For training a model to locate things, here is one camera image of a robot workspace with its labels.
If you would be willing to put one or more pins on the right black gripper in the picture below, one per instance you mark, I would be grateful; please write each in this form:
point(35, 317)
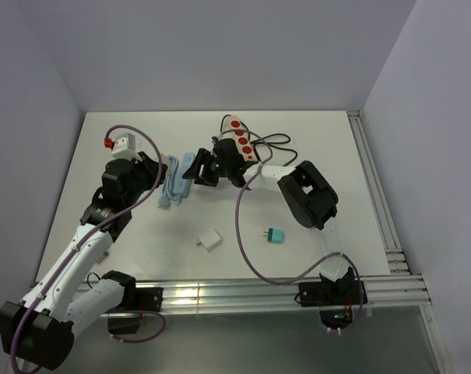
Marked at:
point(194, 171)

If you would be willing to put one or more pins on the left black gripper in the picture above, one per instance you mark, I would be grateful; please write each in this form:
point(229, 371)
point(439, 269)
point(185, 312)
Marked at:
point(149, 166)

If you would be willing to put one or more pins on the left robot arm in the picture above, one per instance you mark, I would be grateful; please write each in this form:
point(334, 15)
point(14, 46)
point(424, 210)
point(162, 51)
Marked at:
point(43, 326)

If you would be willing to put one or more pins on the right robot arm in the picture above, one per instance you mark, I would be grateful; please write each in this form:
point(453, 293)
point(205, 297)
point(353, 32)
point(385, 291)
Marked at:
point(311, 199)

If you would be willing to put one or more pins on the pink plug adapter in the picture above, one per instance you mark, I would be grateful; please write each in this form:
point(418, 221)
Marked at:
point(102, 257)

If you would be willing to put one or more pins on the teal plug adapter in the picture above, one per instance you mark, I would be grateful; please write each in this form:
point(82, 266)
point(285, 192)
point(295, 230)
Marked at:
point(274, 236)

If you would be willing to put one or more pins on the beige red power strip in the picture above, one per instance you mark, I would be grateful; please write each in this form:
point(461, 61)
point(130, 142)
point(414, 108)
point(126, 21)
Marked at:
point(233, 128)

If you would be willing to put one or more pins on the white square charger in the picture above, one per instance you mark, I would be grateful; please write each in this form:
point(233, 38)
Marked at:
point(209, 240)

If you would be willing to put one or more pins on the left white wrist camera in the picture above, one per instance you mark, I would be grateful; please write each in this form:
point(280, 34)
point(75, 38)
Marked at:
point(123, 147)

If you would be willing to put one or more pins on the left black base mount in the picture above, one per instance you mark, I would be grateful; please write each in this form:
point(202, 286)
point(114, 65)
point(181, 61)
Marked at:
point(147, 302)

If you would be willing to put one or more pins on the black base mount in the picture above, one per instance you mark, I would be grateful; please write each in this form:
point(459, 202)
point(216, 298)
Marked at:
point(147, 302)
point(336, 301)

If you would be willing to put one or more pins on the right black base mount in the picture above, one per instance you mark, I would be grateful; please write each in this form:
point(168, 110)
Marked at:
point(336, 301)

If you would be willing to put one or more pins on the aluminium right rail frame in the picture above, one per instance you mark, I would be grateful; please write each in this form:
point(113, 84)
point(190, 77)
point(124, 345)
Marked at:
point(393, 248)

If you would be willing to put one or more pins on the aluminium rail frame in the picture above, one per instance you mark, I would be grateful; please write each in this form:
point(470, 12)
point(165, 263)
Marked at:
point(248, 326)
point(393, 248)

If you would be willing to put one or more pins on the aluminium front rail frame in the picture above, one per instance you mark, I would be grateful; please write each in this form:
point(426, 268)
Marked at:
point(248, 326)

